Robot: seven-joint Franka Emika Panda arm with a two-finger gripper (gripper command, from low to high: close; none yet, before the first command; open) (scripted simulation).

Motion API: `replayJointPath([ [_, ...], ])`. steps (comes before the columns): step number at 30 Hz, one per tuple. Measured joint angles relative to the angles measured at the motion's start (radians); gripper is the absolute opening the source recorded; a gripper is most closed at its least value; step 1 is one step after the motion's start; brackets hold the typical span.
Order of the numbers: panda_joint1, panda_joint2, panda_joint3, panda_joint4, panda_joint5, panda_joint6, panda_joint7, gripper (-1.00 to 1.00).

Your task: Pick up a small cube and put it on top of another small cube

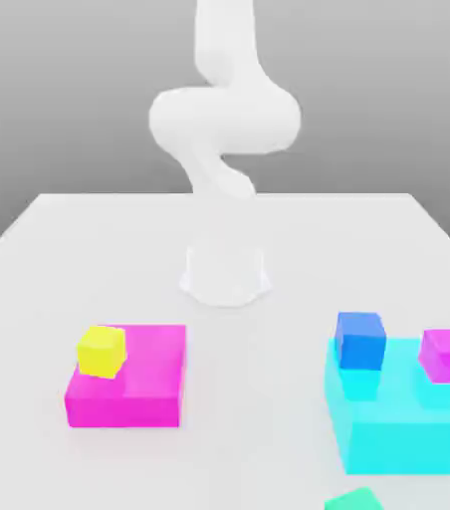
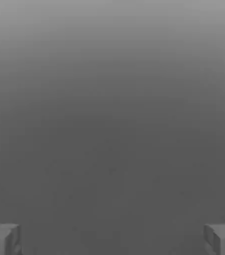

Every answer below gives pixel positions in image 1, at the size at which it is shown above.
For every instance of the small yellow cube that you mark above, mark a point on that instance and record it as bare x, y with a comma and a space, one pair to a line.
100, 352

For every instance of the small magenta cube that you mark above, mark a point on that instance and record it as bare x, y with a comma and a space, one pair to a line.
448, 355

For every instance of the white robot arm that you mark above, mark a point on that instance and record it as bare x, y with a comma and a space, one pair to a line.
225, 115

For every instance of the small green cube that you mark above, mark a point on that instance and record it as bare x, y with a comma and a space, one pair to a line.
354, 501

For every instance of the small blue cube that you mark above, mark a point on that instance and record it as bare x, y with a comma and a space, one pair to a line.
360, 342

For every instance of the large magenta box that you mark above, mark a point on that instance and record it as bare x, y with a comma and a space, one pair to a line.
145, 382

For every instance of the large cyan box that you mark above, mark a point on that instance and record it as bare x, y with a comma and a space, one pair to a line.
404, 430

